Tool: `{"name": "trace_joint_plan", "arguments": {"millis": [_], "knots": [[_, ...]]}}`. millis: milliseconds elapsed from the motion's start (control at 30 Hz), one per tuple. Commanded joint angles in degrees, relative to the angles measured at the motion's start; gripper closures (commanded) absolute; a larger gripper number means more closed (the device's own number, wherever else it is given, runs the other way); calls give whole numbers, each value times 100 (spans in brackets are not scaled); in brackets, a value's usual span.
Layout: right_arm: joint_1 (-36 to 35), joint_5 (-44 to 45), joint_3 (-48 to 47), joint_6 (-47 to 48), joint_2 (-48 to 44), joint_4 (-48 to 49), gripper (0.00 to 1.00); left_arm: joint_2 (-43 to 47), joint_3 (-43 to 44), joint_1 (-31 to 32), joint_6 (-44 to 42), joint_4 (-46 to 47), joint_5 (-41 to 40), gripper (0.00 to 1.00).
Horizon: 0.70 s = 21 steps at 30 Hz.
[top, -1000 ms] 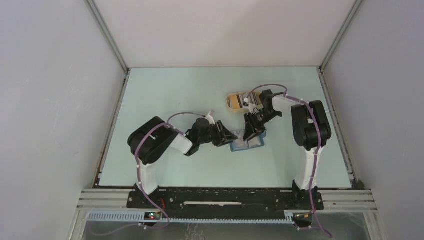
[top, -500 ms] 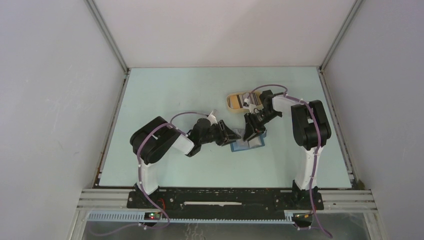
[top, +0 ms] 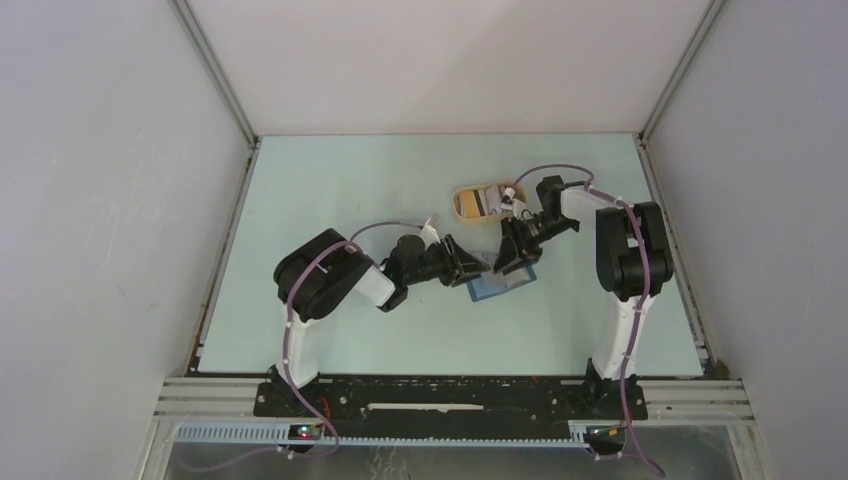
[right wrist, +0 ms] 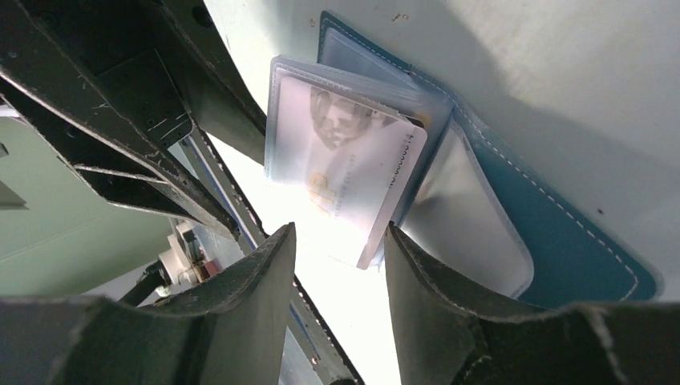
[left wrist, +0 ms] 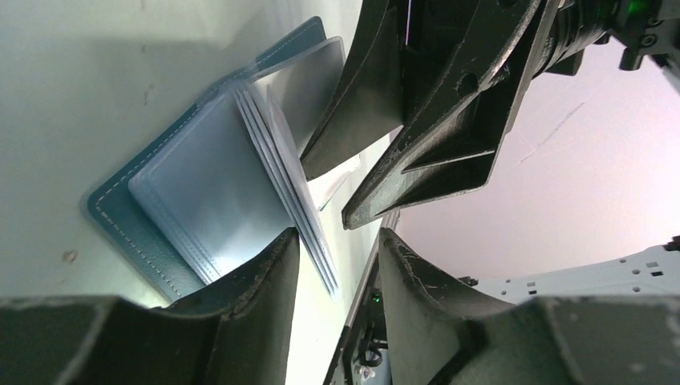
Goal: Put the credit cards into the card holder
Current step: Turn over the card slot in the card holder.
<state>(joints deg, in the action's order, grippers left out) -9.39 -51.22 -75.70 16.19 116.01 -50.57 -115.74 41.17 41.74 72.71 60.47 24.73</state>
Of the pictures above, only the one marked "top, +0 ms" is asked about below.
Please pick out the orange card with black stripe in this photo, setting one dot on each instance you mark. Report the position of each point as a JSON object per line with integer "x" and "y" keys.
{"x": 470, "y": 204}

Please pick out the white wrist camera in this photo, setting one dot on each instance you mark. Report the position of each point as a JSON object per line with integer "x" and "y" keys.
{"x": 428, "y": 232}
{"x": 509, "y": 202}

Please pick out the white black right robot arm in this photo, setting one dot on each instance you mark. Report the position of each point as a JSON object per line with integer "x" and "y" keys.
{"x": 632, "y": 259}

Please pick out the aluminium frame rail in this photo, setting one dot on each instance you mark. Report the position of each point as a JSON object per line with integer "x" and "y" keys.
{"x": 669, "y": 402}

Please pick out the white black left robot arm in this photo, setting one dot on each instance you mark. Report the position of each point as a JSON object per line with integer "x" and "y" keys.
{"x": 315, "y": 279}

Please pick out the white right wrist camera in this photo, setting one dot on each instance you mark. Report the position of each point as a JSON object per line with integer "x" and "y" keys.
{"x": 509, "y": 202}

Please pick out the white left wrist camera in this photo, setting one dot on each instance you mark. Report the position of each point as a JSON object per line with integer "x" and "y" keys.
{"x": 428, "y": 232}

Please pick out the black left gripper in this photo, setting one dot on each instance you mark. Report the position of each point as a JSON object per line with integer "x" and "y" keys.
{"x": 457, "y": 263}

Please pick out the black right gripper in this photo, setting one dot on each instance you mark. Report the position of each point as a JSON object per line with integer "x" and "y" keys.
{"x": 515, "y": 245}

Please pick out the stack of cards in tray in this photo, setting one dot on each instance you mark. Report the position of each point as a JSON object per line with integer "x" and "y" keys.
{"x": 492, "y": 198}

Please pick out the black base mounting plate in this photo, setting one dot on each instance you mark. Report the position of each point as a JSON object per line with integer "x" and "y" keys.
{"x": 420, "y": 407}

